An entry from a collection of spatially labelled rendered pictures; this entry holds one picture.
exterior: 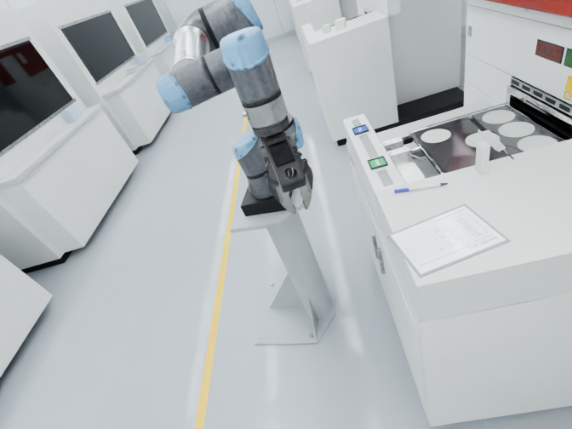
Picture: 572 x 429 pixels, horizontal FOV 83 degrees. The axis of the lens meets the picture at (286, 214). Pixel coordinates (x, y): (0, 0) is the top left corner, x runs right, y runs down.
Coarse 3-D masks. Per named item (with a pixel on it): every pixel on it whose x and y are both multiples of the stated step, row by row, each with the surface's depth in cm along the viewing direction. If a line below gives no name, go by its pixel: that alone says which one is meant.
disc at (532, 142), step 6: (528, 138) 102; (534, 138) 101; (540, 138) 100; (546, 138) 99; (552, 138) 98; (522, 144) 101; (528, 144) 100; (534, 144) 99; (540, 144) 98; (546, 144) 97; (522, 150) 99; (528, 150) 98
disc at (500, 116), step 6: (486, 114) 119; (492, 114) 118; (498, 114) 116; (504, 114) 115; (510, 114) 114; (486, 120) 116; (492, 120) 115; (498, 120) 114; (504, 120) 113; (510, 120) 112
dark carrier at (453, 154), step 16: (480, 112) 121; (432, 128) 123; (448, 128) 120; (464, 128) 117; (496, 128) 111; (544, 128) 103; (432, 144) 115; (448, 144) 112; (464, 144) 110; (512, 144) 102; (448, 160) 106; (464, 160) 103
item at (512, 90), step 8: (512, 88) 119; (512, 96) 121; (520, 96) 115; (528, 96) 112; (512, 104) 123; (536, 104) 108; (544, 104) 105; (520, 112) 118; (544, 112) 106; (552, 112) 102; (560, 112) 100; (536, 120) 112; (560, 120) 100; (568, 120) 97; (552, 128) 106; (560, 136) 102
